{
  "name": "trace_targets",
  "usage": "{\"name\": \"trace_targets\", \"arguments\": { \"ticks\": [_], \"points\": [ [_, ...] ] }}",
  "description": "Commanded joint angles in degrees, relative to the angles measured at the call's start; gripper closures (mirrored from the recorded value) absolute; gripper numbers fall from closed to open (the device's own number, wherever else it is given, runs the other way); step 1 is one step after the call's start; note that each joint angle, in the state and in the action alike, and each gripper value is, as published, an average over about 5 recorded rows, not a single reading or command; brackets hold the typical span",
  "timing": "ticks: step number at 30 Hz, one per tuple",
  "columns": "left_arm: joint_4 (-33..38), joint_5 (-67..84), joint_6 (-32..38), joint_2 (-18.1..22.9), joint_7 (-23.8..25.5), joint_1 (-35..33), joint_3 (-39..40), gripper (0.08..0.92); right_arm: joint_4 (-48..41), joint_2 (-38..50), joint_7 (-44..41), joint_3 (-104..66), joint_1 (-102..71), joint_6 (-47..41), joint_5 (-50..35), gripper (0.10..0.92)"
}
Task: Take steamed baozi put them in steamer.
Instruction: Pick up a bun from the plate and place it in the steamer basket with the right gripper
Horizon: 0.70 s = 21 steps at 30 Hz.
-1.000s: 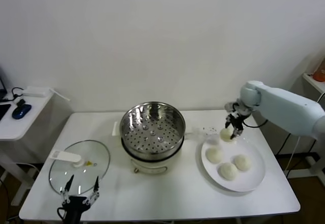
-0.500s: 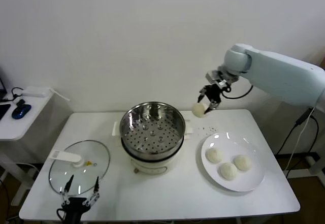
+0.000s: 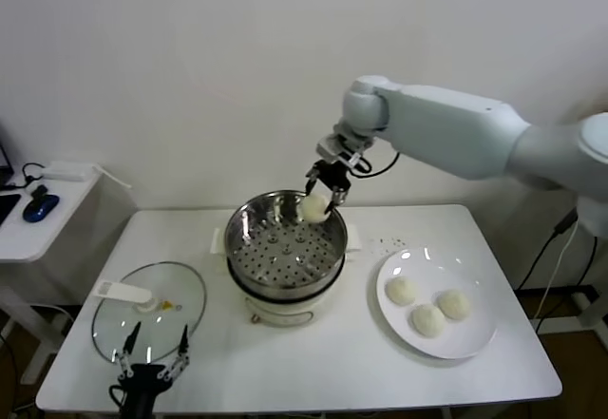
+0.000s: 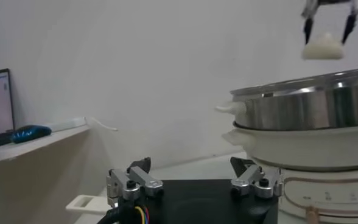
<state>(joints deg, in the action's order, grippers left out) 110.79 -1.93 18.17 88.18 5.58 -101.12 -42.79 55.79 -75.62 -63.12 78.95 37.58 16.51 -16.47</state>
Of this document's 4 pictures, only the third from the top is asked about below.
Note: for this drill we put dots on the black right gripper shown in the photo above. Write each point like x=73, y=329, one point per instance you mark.
x=332, y=174

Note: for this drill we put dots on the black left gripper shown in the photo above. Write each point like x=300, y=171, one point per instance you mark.
x=142, y=383

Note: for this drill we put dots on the white steamed baozi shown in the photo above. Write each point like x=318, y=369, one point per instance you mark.
x=454, y=305
x=401, y=291
x=313, y=210
x=427, y=321

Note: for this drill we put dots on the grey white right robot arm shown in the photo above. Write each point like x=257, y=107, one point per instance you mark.
x=451, y=124

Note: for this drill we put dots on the stainless steel steamer basket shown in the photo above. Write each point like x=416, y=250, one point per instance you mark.
x=285, y=253

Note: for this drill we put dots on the cream electric cooker base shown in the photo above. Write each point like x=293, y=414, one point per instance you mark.
x=280, y=317

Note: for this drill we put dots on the white round plate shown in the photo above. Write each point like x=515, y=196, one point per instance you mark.
x=451, y=267

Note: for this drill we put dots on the white side desk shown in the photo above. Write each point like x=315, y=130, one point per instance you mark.
x=71, y=205

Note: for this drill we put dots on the blue computer mouse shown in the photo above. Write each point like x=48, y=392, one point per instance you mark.
x=42, y=209

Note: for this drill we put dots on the small black connector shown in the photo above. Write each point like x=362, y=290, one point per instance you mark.
x=40, y=192

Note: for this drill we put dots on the white rectangular box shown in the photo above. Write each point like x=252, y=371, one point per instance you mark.
x=69, y=171

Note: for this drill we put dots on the black flat tablet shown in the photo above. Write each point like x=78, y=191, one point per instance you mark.
x=8, y=207

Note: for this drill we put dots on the black power adapter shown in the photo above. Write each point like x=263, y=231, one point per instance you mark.
x=566, y=223

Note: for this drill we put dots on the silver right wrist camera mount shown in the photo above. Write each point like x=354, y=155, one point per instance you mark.
x=342, y=146

